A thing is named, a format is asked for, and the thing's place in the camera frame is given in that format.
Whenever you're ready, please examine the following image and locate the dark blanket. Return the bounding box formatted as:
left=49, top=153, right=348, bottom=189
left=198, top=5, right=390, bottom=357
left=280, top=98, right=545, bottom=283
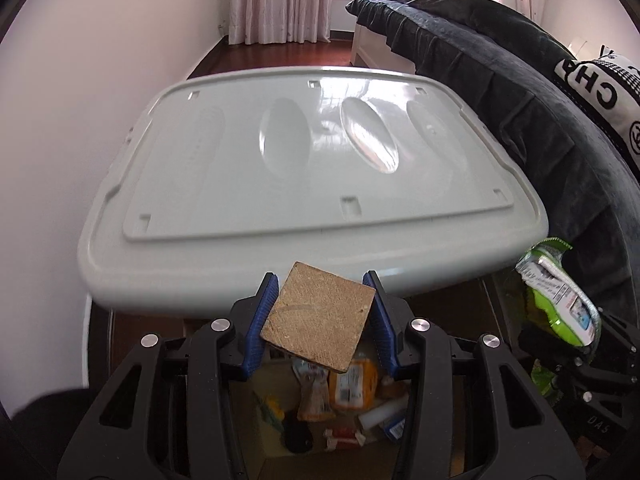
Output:
left=346, top=0, right=640, bottom=321

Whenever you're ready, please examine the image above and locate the square wooden block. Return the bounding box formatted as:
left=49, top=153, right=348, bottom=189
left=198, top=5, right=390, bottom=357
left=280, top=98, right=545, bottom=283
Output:
left=260, top=261, right=377, bottom=373

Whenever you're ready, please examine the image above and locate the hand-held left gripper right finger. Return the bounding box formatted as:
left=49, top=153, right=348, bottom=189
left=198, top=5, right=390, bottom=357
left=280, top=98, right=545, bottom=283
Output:
left=362, top=270, right=586, bottom=480

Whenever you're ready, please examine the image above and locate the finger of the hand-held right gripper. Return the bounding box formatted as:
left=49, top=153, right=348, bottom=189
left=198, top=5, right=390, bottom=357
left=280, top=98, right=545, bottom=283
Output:
left=597, top=310, right=640, bottom=347
left=517, top=329, right=599, bottom=367

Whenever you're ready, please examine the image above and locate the green snack packet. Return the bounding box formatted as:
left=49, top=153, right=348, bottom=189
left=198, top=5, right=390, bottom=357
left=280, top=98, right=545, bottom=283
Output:
left=515, top=236, right=601, bottom=403

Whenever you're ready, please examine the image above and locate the black wrapper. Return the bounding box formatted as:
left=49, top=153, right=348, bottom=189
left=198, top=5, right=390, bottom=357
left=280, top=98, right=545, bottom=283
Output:
left=280, top=410, right=314, bottom=454

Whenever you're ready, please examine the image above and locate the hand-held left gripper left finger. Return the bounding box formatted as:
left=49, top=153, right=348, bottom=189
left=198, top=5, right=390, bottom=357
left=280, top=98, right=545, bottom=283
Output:
left=55, top=271, right=280, bottom=480

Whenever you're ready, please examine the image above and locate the tan snack packet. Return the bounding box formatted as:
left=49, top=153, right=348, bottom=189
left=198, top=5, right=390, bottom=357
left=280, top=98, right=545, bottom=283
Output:
left=297, top=365, right=337, bottom=423

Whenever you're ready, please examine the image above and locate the dark clothing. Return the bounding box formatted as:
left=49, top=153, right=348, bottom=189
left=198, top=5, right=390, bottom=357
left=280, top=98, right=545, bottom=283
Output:
left=0, top=385, right=93, bottom=480

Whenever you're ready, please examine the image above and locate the black white printed pillow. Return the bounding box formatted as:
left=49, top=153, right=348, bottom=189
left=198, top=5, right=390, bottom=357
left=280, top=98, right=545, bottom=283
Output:
left=554, top=45, right=640, bottom=181

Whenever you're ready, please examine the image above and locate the orange white packet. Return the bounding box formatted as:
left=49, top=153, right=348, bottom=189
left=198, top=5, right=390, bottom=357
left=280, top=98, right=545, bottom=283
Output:
left=330, top=357, right=379, bottom=413

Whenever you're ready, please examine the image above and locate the white bed frame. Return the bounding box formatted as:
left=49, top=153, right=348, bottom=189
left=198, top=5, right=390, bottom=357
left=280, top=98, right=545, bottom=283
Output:
left=350, top=15, right=418, bottom=73

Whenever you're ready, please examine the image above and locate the grey plastic lid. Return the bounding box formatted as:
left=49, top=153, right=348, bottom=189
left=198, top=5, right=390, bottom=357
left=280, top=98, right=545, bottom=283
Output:
left=77, top=65, right=549, bottom=318

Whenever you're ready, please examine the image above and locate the red white wrapper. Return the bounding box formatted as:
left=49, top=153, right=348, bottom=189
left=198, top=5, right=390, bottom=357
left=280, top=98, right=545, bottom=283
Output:
left=324, top=427, right=366, bottom=449

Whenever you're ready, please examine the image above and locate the yellow wrapper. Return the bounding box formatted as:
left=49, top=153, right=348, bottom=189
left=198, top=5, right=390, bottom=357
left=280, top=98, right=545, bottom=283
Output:
left=257, top=395, right=286, bottom=431

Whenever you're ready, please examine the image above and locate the blue snack box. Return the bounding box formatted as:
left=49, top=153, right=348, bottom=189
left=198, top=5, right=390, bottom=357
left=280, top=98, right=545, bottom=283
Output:
left=382, top=417, right=407, bottom=442

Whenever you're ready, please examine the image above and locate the cardboard box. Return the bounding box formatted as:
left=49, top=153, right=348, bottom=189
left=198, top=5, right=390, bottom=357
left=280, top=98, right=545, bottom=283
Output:
left=182, top=310, right=468, bottom=480

